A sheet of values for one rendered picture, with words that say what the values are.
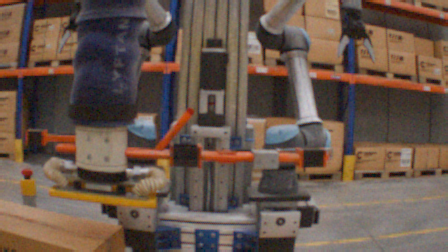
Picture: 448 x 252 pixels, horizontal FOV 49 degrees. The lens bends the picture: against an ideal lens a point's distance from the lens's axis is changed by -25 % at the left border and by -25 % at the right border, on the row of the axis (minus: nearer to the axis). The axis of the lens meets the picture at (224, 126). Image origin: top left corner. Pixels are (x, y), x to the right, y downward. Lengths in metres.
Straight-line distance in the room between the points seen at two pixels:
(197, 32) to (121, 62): 0.75
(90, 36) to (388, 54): 7.84
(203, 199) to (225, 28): 0.64
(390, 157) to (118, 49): 7.90
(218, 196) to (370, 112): 8.25
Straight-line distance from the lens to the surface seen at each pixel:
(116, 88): 1.62
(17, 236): 1.69
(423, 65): 9.44
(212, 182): 2.31
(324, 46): 8.92
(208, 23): 2.33
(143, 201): 1.60
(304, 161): 1.74
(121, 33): 1.63
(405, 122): 10.66
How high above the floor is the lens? 1.43
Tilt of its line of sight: 4 degrees down
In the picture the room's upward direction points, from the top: 2 degrees clockwise
